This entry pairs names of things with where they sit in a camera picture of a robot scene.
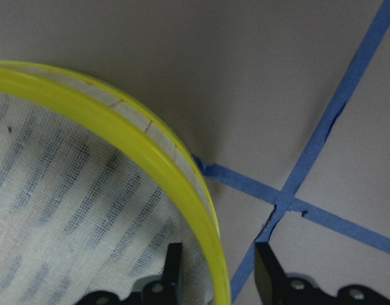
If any yellow bamboo steamer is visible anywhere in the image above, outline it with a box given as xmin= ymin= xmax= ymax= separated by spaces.
xmin=0 ymin=61 xmax=231 ymax=304

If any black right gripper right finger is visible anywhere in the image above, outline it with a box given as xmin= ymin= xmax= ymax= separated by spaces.
xmin=254 ymin=242 xmax=291 ymax=304

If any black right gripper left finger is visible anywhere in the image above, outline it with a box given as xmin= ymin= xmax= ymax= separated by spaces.
xmin=161 ymin=243 xmax=183 ymax=304

